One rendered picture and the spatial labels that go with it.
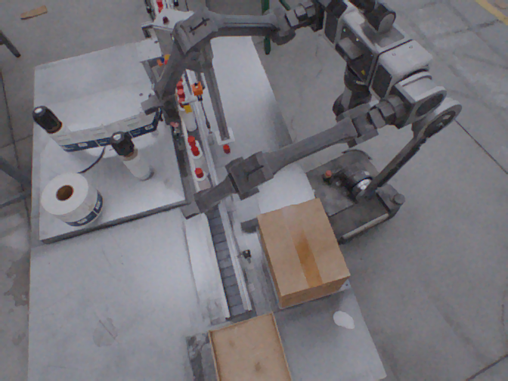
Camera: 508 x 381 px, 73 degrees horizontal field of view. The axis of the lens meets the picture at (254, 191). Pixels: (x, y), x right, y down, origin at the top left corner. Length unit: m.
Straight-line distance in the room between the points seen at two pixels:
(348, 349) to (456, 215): 1.54
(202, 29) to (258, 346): 1.12
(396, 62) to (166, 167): 1.09
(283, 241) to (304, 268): 0.12
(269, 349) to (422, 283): 1.33
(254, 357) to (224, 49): 1.67
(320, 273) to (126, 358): 0.83
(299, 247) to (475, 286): 1.60
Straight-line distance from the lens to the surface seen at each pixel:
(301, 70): 3.26
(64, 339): 1.69
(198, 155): 1.50
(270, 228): 1.24
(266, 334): 1.45
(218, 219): 1.53
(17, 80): 4.08
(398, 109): 1.08
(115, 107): 2.04
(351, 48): 1.22
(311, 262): 1.20
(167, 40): 1.41
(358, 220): 2.25
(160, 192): 1.66
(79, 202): 1.61
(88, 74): 2.38
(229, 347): 1.46
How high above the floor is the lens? 2.28
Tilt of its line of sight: 63 degrees down
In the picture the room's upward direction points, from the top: 9 degrees counter-clockwise
